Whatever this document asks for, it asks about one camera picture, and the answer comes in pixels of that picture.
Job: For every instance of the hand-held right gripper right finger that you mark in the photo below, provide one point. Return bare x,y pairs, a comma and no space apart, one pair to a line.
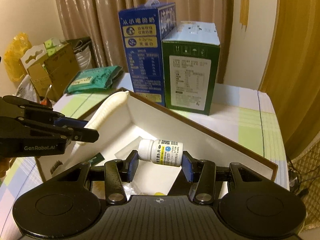
187,165

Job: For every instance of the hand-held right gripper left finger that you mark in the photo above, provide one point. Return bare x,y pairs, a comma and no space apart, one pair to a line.
133,165

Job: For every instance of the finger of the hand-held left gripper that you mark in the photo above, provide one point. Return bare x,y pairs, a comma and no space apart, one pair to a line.
72,123
85,135

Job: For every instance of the dark green toothpaste tube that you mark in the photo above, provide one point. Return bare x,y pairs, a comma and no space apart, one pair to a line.
96,158

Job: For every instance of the white pill bottle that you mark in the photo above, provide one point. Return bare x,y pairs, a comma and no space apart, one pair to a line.
162,152

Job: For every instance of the white electric toothbrush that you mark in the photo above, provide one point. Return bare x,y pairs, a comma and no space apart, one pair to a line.
110,107

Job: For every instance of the checked tablecloth desktop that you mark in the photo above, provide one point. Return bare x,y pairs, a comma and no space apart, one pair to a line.
250,130

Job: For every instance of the green wet wipes packet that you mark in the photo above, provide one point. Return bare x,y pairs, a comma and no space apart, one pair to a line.
92,80

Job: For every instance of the white plastic bag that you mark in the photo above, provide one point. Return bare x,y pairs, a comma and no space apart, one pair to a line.
25,90

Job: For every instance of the small brown cardboard box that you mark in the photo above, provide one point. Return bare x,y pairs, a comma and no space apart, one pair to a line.
40,80

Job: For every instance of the stack of white plates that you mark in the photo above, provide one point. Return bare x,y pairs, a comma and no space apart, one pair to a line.
83,57

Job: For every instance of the green tissue packs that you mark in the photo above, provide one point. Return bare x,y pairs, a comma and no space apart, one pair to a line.
53,45

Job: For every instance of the yellow plastic bag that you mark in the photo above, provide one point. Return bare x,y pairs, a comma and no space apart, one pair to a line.
15,55

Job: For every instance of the green milk carton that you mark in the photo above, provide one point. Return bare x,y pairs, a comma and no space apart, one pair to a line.
192,75

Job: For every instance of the blue milk carton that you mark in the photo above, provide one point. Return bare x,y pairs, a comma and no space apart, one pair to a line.
142,55

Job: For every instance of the floor fan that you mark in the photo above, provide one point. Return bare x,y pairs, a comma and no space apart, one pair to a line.
295,177

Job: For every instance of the beige curtain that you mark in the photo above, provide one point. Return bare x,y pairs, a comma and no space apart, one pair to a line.
100,17

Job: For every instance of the wooden door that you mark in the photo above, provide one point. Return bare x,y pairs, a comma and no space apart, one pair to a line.
295,55

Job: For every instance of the yellow tape strips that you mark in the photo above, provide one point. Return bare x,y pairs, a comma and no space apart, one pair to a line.
244,10

